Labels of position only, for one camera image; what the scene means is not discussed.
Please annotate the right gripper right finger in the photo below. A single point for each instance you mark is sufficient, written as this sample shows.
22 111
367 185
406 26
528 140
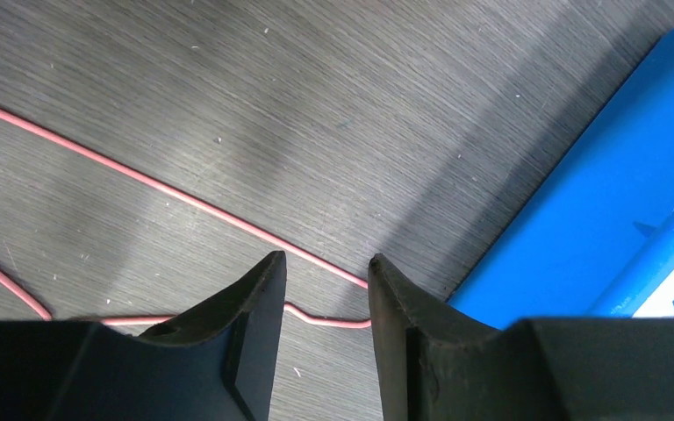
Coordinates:
433 362

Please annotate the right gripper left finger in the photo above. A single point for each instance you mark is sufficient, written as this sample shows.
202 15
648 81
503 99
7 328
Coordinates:
224 349

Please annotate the pink wire hanger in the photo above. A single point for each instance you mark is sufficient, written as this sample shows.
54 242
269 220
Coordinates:
44 313

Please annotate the blue plastic bin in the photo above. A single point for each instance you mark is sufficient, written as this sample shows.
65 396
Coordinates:
597 237

